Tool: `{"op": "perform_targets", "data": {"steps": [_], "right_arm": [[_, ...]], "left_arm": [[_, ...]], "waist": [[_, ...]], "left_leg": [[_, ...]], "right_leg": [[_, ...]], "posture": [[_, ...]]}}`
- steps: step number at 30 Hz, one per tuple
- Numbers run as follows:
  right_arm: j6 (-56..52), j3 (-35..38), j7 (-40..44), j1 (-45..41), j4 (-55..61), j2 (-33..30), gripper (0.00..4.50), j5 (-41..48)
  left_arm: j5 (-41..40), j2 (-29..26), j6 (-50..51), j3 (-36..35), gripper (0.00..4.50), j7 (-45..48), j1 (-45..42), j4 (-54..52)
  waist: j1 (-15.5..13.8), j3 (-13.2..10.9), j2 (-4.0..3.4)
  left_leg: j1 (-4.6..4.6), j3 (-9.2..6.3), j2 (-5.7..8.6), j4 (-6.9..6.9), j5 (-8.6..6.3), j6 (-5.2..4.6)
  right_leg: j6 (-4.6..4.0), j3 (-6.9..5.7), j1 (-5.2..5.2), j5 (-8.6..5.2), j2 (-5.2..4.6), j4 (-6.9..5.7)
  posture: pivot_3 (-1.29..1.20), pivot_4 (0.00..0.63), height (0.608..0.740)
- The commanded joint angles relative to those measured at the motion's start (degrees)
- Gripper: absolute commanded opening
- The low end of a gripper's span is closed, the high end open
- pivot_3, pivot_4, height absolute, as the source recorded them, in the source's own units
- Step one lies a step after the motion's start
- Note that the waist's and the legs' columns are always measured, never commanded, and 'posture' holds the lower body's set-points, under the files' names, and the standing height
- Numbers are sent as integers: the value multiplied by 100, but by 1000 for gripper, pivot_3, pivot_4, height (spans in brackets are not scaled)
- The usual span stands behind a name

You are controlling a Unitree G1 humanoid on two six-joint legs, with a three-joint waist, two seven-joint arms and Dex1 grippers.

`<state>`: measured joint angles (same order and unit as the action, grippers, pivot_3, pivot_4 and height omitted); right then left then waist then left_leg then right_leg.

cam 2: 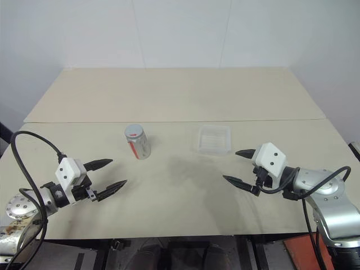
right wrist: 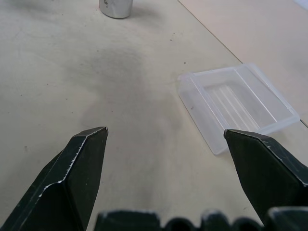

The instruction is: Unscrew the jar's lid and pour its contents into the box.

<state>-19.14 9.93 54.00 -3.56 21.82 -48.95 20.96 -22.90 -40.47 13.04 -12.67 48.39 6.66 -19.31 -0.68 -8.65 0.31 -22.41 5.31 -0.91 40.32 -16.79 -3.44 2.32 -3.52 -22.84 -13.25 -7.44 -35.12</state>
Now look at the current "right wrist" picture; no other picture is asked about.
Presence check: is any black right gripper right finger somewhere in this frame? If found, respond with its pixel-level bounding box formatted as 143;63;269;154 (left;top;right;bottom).
223;128;308;225

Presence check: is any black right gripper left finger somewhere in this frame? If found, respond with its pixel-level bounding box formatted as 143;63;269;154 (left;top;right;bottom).
0;126;109;231

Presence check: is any silver plastic bottle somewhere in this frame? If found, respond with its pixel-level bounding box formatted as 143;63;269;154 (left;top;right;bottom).
99;0;134;19

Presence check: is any clear plastic container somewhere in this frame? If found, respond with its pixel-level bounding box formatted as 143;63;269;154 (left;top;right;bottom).
177;62;301;156

